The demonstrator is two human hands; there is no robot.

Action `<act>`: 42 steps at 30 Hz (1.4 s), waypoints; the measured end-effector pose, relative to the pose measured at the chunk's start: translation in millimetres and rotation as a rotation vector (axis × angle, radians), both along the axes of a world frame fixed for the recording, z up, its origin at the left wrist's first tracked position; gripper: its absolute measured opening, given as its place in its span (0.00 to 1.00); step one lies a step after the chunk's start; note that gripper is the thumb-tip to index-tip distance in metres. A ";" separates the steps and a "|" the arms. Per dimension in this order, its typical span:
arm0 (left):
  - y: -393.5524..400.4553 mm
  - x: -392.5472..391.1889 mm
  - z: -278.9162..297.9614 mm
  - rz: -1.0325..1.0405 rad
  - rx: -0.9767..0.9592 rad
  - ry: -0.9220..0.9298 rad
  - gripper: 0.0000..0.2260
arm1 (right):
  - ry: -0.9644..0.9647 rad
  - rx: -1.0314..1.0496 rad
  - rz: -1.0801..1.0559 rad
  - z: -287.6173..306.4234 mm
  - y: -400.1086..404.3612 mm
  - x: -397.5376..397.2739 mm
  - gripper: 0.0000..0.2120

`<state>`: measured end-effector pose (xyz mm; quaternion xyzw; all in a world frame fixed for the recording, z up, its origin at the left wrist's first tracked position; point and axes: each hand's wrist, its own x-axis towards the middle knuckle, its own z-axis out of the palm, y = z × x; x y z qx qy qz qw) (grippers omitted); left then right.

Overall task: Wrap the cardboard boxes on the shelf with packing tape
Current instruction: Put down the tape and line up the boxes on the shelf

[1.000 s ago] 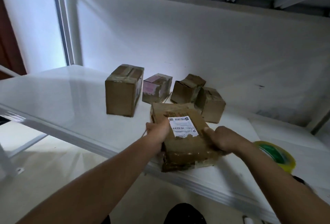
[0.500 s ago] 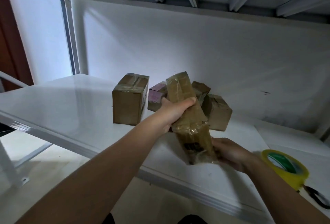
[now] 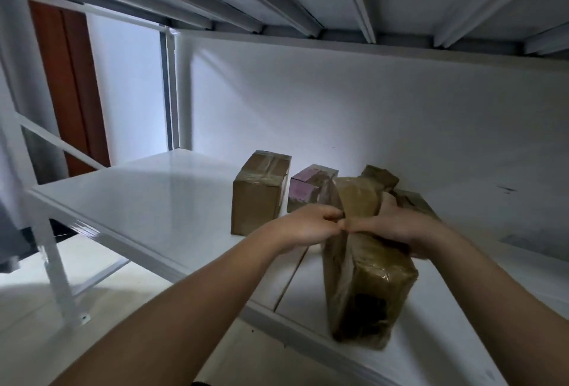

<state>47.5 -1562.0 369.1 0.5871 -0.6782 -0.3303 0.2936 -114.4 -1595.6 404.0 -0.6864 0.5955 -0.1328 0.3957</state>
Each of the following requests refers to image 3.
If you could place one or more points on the person's right forearm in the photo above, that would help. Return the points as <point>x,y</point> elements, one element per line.
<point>507,319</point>

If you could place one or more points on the red-brown door frame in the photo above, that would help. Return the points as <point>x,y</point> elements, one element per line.
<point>71,88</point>

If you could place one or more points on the perforated white metal rack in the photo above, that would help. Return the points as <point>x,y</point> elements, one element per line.
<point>35,230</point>

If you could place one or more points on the person's left forearm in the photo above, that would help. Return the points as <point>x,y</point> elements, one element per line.
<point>169,328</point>

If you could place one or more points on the white metal shelf rack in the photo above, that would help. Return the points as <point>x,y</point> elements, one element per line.
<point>133,199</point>

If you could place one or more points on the person's left hand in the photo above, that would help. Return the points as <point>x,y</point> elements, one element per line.
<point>302,226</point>

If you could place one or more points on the corrugated cardboard box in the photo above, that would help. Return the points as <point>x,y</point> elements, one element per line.
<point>380,175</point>

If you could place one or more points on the long cardboard box white label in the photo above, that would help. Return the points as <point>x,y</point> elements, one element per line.
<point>260,190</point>

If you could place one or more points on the pink carton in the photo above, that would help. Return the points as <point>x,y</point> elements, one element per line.
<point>309,186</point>

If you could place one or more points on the small cardboard box red label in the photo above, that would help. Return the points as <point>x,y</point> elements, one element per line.
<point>416,202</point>

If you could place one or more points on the person's right hand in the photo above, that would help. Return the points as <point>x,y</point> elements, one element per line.
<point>404,226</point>

